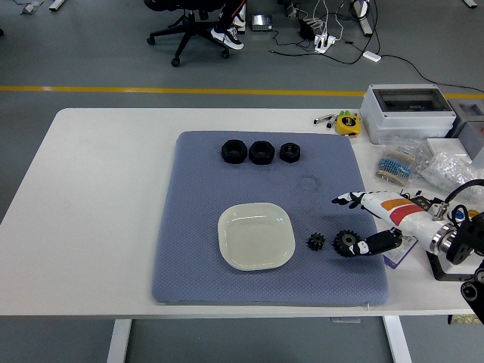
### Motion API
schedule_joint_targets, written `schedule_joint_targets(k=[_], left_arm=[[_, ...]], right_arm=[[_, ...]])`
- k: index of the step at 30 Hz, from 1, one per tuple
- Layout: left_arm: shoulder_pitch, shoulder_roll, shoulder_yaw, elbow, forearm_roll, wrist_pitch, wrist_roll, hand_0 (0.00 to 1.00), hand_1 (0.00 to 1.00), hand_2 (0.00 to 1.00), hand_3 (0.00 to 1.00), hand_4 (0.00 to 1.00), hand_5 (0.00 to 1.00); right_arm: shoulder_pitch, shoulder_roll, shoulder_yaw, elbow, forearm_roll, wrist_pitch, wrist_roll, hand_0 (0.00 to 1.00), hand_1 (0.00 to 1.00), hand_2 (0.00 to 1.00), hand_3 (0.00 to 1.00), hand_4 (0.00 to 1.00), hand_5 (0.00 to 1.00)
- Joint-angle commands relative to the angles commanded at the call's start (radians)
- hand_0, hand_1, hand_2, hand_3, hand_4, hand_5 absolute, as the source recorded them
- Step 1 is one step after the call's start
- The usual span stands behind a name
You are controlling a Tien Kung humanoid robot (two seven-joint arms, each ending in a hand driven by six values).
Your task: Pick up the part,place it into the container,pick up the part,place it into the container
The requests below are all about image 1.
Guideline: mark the white power adapter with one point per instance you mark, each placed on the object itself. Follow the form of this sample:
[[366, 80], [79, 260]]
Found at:
[[372, 56]]

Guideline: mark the yellow tape measure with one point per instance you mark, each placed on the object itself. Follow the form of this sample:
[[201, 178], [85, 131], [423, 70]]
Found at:
[[348, 125]]

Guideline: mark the bag of blue resistors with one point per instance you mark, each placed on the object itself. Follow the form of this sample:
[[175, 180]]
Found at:
[[397, 164]]

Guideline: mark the black digital meter module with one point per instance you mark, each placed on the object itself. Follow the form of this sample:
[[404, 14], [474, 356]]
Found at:
[[419, 202]]

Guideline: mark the white square plate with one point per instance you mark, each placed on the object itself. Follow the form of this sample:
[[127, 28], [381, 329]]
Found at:
[[255, 236]]

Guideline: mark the green patterned object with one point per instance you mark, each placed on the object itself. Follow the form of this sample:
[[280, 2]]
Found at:
[[467, 319]]

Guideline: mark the small black gear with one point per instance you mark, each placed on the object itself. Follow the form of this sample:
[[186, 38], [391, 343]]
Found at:
[[316, 242]]

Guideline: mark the small black hex nut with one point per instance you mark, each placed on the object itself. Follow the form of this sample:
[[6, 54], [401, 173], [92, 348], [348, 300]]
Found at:
[[290, 152]]

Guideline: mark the black power adapter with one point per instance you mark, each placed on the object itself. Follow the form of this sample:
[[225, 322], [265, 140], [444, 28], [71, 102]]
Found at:
[[306, 29]]

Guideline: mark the white flat box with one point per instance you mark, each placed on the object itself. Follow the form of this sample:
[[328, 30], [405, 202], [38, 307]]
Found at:
[[446, 145]]

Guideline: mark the person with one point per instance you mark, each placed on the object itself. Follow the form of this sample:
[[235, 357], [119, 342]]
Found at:
[[230, 36]]

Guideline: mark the white desk leg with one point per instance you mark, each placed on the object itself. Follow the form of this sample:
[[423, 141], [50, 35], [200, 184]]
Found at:
[[365, 20]]

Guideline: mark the blue-grey quilted mat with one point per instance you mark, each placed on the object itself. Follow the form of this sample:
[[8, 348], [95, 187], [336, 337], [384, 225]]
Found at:
[[196, 211]]

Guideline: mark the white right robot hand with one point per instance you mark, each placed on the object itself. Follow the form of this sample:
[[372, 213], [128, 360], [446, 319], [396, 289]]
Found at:
[[408, 221]]

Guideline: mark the grey desk phone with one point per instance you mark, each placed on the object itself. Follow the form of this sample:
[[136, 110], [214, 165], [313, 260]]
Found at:
[[262, 22]]

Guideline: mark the bag of clear parts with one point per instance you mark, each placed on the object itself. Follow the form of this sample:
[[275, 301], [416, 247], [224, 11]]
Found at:
[[450, 170]]

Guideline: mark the large black hex nut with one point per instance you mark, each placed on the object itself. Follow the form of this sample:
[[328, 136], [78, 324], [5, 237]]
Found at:
[[234, 151], [261, 153]]

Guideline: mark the purple-edged label card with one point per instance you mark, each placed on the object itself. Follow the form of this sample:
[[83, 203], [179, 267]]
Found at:
[[397, 259]]

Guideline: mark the green marker pens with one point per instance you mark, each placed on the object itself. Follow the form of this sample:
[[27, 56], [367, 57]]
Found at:
[[343, 113]]

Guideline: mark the grey box with red button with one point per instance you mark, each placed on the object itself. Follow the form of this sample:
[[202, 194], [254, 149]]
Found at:
[[472, 113]]

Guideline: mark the large black gear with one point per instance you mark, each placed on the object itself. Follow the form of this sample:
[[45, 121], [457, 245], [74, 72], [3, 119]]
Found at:
[[342, 240]]

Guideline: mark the white table leg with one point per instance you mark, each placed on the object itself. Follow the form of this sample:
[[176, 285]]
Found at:
[[119, 340], [397, 340]]

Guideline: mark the black office chair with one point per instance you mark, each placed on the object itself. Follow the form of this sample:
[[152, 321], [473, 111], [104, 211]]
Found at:
[[189, 26]]

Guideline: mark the white power strip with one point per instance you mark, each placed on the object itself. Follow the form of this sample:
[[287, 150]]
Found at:
[[325, 41]]

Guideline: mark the grey electrical enclosure box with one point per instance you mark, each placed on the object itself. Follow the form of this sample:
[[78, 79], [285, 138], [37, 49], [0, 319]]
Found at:
[[401, 123]]

